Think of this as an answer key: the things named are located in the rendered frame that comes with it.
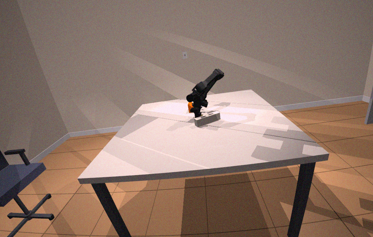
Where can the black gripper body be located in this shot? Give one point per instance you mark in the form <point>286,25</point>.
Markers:
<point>195,108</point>

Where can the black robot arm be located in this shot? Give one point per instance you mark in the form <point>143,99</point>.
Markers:
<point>203,88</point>

